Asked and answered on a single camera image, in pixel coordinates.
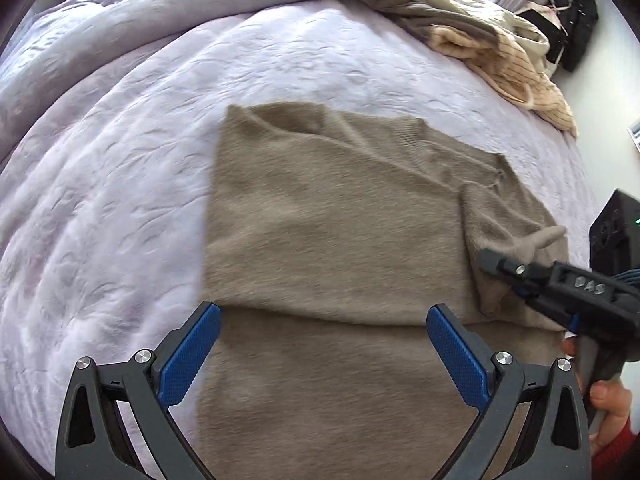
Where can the lavender embossed bedspread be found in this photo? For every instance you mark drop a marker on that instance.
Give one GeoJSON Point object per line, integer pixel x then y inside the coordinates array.
{"type": "Point", "coordinates": [125, 185]}

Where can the grey lavender duvet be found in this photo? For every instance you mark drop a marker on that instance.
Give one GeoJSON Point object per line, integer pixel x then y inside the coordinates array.
{"type": "Point", "coordinates": [100, 25]}

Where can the person's right hand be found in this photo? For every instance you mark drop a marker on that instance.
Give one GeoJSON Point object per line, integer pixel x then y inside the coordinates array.
{"type": "Point", "coordinates": [612, 405]}

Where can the black hanging clothes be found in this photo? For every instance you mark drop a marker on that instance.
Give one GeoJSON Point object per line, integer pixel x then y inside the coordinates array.
{"type": "Point", "coordinates": [575, 20]}

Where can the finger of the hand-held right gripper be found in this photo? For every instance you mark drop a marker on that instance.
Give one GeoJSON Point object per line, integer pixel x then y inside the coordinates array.
{"type": "Point", "coordinates": [495, 262]}
{"type": "Point", "coordinates": [522, 294]}

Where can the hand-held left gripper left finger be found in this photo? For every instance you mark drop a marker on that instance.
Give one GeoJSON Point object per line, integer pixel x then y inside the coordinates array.
{"type": "Point", "coordinates": [190, 355]}

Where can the peach fleece garment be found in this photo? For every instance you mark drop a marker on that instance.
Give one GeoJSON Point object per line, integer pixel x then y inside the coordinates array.
{"type": "Point", "coordinates": [460, 47]}

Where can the brown fuzzy sweater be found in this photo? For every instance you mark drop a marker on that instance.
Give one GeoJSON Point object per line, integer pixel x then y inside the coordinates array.
{"type": "Point", "coordinates": [325, 220]}

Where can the person's right forearm red sleeve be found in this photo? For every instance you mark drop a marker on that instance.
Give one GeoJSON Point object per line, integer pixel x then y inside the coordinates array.
{"type": "Point", "coordinates": [620, 455]}

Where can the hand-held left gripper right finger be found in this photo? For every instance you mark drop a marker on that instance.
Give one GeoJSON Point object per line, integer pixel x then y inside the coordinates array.
{"type": "Point", "coordinates": [457, 355]}

